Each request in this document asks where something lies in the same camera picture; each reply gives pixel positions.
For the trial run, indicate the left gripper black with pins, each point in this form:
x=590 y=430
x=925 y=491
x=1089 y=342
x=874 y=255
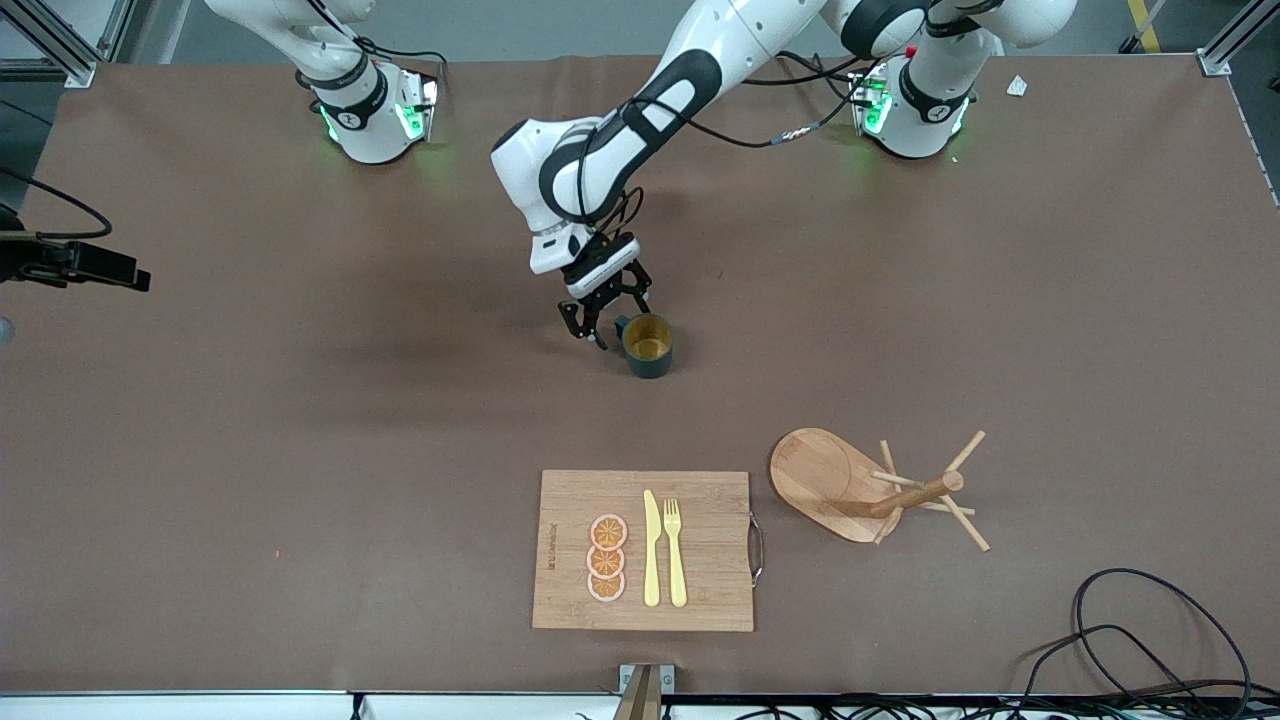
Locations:
x=606 y=284

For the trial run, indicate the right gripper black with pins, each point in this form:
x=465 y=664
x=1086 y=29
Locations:
x=40 y=262

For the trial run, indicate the teal cup with yellow inside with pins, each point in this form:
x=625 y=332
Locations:
x=650 y=360

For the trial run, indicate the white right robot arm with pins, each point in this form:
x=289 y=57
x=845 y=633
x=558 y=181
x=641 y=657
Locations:
x=365 y=120

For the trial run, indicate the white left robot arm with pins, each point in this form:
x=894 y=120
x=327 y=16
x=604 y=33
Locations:
x=720 y=40

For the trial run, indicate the wooden cup rack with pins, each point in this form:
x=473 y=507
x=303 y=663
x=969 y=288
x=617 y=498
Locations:
x=825 y=480

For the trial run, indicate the orange slice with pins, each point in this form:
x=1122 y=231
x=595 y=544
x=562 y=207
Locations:
x=609 y=532

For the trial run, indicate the yellow plastic knife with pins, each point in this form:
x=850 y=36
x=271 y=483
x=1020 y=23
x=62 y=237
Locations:
x=651 y=560

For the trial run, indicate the wooden cutting board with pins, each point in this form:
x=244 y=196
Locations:
x=700 y=560

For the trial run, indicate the yellow plastic fork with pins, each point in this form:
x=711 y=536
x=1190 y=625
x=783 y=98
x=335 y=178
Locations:
x=677 y=570

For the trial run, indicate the brown table cover sheet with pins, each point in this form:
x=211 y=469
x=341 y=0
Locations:
x=300 y=500

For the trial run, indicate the white paper scrap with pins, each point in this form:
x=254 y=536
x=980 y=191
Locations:
x=1017 y=86

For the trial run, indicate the aluminium frame post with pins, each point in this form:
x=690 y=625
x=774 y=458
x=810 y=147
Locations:
x=115 y=25
x=1225 y=55
x=60 y=55

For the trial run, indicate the aluminium profile bracket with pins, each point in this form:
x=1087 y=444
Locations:
x=645 y=690

